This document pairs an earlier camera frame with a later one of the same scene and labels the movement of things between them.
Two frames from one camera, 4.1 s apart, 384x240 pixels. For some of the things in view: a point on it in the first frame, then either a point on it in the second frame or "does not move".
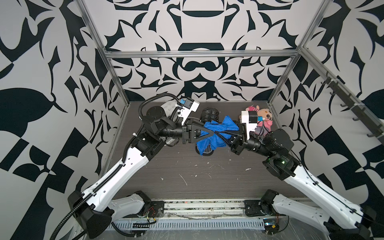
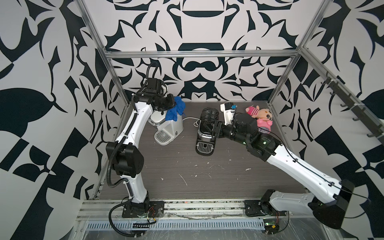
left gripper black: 189,132 → 170,102
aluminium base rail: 202,208 does not move
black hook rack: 363,115 does not move
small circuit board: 271,226 does not move
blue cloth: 217,139 → 171,114
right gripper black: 237,143 → 219,133
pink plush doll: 264,120 does not move
